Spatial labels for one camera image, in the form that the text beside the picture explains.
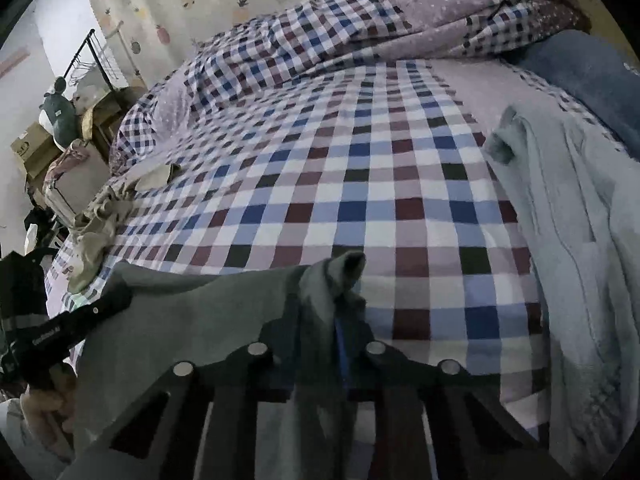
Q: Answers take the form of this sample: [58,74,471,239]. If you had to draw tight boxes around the grey plush toy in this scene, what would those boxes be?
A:
[40,77,80,152]

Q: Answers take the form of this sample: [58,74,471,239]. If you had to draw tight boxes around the checkered bed sheet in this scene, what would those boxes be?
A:
[44,56,626,441]

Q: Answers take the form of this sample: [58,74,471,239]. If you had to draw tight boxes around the blue denim jeans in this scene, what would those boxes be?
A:
[511,29,639,158]

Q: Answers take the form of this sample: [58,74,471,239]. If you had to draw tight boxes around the light blue fleece garment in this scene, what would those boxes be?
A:
[483,105,639,478]

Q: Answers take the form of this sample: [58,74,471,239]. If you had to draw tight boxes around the beige crumpled garment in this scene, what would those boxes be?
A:
[67,164,180,294]

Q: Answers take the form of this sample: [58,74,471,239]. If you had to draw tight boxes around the grey-green garment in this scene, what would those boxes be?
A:
[74,252,366,479]

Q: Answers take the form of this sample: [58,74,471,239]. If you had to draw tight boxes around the black clothes rack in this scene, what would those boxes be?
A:
[63,28,122,91]

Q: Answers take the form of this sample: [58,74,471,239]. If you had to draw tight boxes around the cardboard box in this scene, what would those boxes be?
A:
[11,122,62,185]

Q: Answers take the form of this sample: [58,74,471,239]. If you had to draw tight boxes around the checkered purple duvet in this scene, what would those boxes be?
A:
[108,0,591,176]

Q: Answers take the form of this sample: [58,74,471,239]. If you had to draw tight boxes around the person's left hand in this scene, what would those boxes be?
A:
[20,362,77,460]

